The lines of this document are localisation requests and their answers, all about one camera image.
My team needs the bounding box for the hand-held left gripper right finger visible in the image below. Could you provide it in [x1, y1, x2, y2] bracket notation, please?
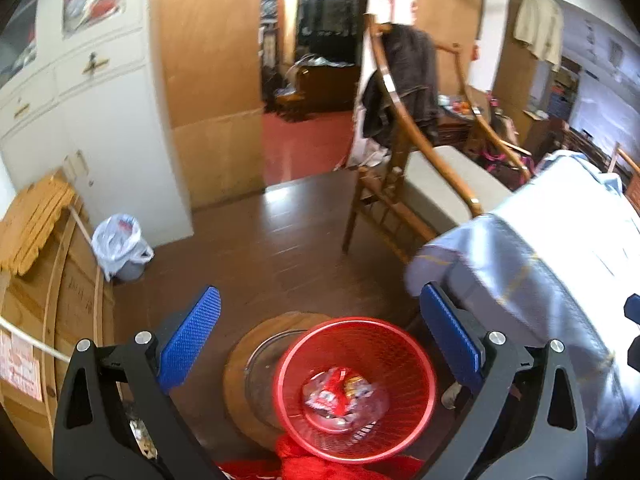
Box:
[419, 282, 590, 480]

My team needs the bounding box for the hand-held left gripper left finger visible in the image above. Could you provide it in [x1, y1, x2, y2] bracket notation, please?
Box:
[52, 286, 226, 480]

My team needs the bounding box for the red mesh basket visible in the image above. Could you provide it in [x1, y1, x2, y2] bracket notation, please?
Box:
[272, 316, 438, 463]

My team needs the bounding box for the round wooden stool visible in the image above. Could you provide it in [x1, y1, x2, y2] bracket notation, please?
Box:
[222, 311, 351, 453]

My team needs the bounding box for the round glass lid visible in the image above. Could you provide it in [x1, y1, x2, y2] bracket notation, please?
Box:
[243, 330, 308, 428]

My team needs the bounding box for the small grey waste bin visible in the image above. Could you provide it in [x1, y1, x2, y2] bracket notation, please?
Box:
[112, 255, 148, 282]

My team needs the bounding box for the light blue striped cloth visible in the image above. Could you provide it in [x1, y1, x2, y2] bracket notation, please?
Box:
[404, 150, 640, 461]

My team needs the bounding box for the small bin with plastic bag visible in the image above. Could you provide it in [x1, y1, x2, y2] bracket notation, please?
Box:
[91, 213, 155, 283]

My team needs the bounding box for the crumpled red white wrapper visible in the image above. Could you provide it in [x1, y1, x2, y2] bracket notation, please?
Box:
[300, 366, 391, 421]

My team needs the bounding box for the white pole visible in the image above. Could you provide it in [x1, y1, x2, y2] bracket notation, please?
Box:
[67, 202, 112, 283]

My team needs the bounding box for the beige seat cushion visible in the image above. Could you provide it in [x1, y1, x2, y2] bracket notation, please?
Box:
[402, 145, 513, 233]

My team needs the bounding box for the pink paper label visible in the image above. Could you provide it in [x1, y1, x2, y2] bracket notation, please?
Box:
[0, 332, 43, 402]

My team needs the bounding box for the pink trimmed bag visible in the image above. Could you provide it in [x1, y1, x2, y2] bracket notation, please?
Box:
[472, 110, 533, 191]

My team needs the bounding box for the red white fuzzy garment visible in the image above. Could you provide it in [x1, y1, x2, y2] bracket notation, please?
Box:
[217, 435, 426, 480]

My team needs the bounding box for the yellow slatted wooden board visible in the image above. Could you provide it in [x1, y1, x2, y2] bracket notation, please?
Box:
[0, 175, 76, 277]

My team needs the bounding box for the dark wooden side table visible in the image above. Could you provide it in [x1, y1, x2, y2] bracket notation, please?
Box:
[437, 92, 493, 146]

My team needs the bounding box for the white metal cabinet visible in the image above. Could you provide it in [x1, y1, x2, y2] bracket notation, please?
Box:
[0, 0, 196, 261]

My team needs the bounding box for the wooden armchair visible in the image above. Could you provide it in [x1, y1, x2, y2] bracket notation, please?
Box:
[342, 12, 533, 266]

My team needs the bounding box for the dark jacket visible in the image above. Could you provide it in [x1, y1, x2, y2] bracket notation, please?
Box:
[361, 24, 441, 148]

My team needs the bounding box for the plywood door panel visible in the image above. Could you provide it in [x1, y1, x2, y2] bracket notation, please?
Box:
[150, 0, 266, 211]
[415, 0, 483, 91]

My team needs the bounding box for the beige hanging garment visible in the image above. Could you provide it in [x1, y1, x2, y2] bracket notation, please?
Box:
[512, 0, 565, 72]

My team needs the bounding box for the dark wooden cabinet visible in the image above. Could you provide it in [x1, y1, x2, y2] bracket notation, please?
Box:
[295, 0, 368, 111]

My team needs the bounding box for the white cord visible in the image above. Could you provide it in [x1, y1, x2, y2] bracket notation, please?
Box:
[0, 316, 72, 362]

